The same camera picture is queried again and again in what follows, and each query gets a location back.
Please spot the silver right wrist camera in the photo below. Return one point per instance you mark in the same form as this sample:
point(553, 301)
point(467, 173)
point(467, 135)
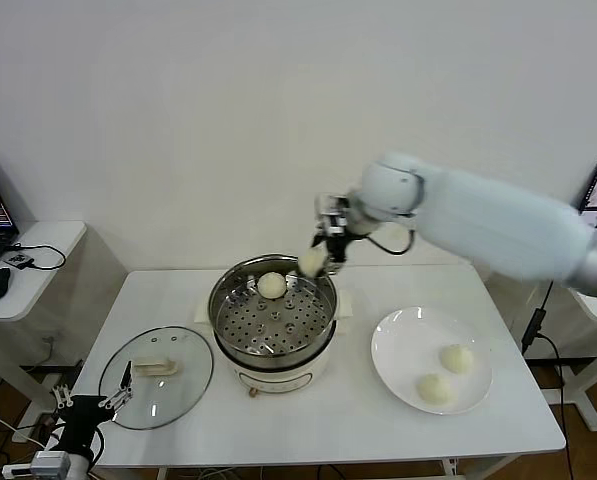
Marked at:
point(328, 205)

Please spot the white steamed baozi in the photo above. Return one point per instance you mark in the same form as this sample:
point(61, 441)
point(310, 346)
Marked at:
point(271, 285)
point(457, 359)
point(310, 262)
point(435, 389)

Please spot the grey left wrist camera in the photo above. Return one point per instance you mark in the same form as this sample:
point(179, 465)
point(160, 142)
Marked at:
point(50, 462)

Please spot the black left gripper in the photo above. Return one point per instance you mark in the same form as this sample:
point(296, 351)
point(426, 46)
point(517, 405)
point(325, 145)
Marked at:
point(83, 415)

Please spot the small black patterned device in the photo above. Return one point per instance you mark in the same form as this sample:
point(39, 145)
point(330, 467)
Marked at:
point(19, 260)

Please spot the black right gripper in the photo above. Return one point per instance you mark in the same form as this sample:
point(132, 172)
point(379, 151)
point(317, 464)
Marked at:
point(339, 225)

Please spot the white wall socket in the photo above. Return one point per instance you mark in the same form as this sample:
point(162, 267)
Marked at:
point(52, 341)

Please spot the white round plate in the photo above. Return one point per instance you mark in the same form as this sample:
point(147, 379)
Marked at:
point(403, 350)

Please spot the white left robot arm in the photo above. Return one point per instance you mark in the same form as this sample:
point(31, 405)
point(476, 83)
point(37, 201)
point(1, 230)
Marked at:
point(78, 462)

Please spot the white electric cooker base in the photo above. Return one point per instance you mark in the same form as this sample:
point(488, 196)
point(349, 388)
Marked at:
point(278, 380)

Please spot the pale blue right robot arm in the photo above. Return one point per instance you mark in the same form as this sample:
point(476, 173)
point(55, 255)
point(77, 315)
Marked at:
point(478, 220)

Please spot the perforated steel steamer basket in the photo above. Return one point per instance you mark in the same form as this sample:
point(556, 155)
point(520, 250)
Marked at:
point(275, 325)

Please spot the white side table with mouse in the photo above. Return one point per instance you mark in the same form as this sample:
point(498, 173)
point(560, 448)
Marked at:
point(48, 250)

